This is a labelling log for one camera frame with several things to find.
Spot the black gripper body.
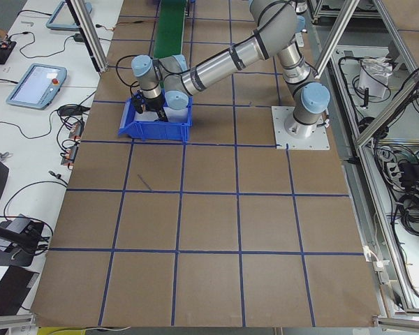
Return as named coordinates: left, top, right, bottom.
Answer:
left=145, top=94, right=165, bottom=112

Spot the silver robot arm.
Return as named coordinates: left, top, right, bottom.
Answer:
left=131, top=1, right=330, bottom=139

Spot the white foam pad left bin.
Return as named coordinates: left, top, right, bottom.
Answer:
left=135, top=106, right=188, bottom=123

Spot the blue left plastic bin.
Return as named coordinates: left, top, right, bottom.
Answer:
left=118, top=98, right=193, bottom=142

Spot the green conveyor belt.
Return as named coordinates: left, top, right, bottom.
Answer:
left=153, top=0, right=187, bottom=59

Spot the teach pendant near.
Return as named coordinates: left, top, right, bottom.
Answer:
left=6, top=64, right=67, bottom=110

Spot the teach pendant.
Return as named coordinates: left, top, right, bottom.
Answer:
left=6, top=64, right=67, bottom=110
left=45, top=1, right=79, bottom=31

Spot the teach pendant far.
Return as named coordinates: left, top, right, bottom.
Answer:
left=45, top=1, right=79, bottom=31

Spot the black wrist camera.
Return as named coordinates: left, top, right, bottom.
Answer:
left=131, top=90, right=147, bottom=114

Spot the aluminium frame post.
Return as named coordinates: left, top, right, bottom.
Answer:
left=66, top=0, right=108, bottom=73

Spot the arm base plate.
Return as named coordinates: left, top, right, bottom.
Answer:
left=271, top=106, right=330, bottom=151

